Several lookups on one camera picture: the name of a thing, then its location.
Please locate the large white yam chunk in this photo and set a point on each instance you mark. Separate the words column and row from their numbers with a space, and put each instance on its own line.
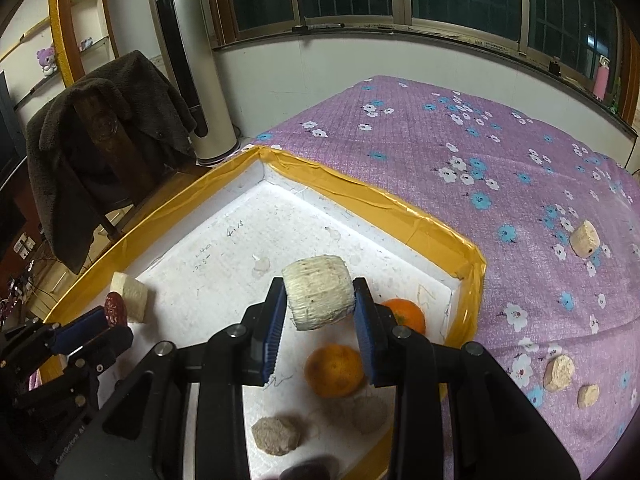
column 317, row 292

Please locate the large dull orange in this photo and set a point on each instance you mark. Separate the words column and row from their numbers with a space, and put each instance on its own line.
column 332, row 370

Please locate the wooden chair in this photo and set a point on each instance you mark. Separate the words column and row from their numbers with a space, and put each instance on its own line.
column 100, row 130

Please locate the yellow-framed wall shelf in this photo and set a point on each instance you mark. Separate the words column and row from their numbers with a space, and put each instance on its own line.
column 35, row 15

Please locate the wooden television cabinet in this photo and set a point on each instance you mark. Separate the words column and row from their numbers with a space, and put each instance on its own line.
column 20, row 280

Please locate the silver tower air conditioner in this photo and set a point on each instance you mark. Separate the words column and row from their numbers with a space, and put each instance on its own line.
column 200, row 85

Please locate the beige yam chunk with holes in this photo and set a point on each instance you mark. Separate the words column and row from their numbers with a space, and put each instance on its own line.
column 584, row 238

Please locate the dark plum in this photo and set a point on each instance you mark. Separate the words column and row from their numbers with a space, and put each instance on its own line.
column 310, row 471

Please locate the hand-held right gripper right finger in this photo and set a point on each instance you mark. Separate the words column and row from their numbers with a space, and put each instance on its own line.
column 365, row 345

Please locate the small black windowsill object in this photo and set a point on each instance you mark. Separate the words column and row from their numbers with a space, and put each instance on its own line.
column 554, row 67

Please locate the purple plush toy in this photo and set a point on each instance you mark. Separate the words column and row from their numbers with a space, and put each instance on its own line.
column 46, row 60

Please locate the pink bottle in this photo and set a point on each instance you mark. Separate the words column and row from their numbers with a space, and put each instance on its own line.
column 601, row 82

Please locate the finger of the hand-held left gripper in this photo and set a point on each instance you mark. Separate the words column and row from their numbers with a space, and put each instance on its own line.
column 107, row 342
column 80, row 330

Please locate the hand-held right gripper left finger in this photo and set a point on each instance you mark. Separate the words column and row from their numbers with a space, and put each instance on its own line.
column 275, row 340

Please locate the small bright orange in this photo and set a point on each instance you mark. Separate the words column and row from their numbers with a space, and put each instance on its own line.
column 407, row 312

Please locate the red date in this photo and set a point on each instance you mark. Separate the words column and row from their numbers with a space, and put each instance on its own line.
column 116, row 307

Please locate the small pale shelf ornament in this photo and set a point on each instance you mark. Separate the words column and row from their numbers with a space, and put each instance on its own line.
column 87, row 43

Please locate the black television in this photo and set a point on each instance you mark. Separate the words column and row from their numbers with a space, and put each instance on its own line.
column 10, row 130

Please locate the white foam tray yellow rim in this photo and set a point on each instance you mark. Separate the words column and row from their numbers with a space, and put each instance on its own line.
column 280, row 220

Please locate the purple floral bedsheet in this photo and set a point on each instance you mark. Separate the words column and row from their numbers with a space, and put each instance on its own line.
column 450, row 160

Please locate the dark brown fleece coat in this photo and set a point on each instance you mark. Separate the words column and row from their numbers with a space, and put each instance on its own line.
column 150, row 95

